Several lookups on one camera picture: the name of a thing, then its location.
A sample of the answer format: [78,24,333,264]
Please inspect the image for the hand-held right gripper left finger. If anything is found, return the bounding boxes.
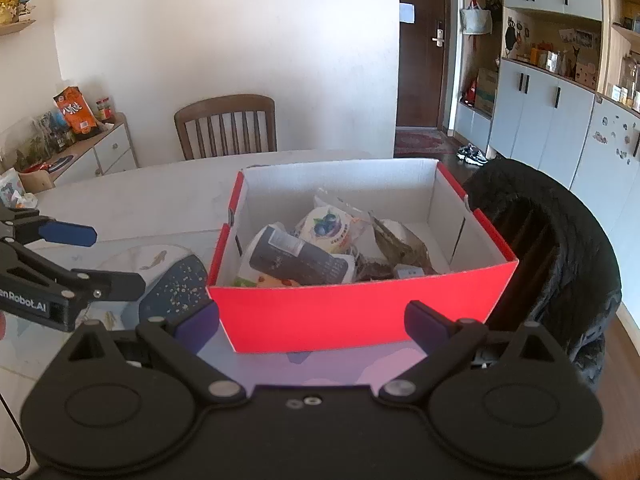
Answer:
[66,299,249,406]

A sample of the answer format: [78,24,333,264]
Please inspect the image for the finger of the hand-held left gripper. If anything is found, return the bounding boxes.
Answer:
[0,240,147,307]
[0,205,99,248]

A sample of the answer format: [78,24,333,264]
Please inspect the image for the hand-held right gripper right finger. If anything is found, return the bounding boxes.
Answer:
[378,300,572,406]

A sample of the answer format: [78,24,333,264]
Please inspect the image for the red cardboard box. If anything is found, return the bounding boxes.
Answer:
[206,158,520,354]

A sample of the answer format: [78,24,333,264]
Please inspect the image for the clear bag of black bits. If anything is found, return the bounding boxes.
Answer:
[355,255,396,282]

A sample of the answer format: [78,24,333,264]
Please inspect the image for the brown paper packet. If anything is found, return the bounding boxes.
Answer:
[369,212,438,276]

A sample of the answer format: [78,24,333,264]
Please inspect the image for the white bag with grey label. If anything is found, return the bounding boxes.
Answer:
[234,224,357,288]

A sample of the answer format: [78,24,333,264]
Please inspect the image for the blueberry print bun packet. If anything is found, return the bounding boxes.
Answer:
[292,195,371,256]

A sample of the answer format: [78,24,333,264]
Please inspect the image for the blue and white table mat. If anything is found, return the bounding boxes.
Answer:
[97,245,210,333]

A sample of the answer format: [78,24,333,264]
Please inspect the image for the printed paper bag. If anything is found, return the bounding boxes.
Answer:
[0,167,38,208]

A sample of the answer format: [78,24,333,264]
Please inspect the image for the white sideboard with wooden top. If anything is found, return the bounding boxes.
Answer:
[20,112,140,193]

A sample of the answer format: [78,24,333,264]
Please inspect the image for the blue figurine packets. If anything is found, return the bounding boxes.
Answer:
[30,110,76,153]

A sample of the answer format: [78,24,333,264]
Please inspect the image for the orange snack bag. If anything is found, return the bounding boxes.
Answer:
[54,86,98,140]

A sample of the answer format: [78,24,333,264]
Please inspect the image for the black fleece jacket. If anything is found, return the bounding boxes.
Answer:
[465,159,623,396]

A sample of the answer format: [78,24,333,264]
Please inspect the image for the pair of sneakers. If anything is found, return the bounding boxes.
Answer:
[456,143,488,166]

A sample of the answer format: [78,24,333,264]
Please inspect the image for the patterned door rug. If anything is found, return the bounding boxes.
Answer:
[394,130,456,157]

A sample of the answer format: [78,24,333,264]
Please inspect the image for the brown wooden chair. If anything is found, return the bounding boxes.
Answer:
[174,94,277,161]

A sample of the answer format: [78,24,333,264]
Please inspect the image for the cardboard box in cabinet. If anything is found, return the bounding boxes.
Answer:
[474,67,499,115]

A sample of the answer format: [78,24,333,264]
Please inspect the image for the dark brown door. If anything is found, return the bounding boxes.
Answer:
[397,0,458,131]

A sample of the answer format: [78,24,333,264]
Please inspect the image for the grey hanging tote bag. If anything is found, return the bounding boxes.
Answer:
[459,0,496,36]

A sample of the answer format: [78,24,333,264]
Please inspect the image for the glass storage jar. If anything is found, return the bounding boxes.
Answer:
[620,55,640,108]

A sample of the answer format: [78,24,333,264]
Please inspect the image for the black cable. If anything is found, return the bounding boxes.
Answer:
[0,395,28,476]

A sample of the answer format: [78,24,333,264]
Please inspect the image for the wooden wall shelf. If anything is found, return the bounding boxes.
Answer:
[0,19,37,37]

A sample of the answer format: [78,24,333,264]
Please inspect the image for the grey wall cabinet unit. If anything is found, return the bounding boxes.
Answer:
[452,0,640,196]

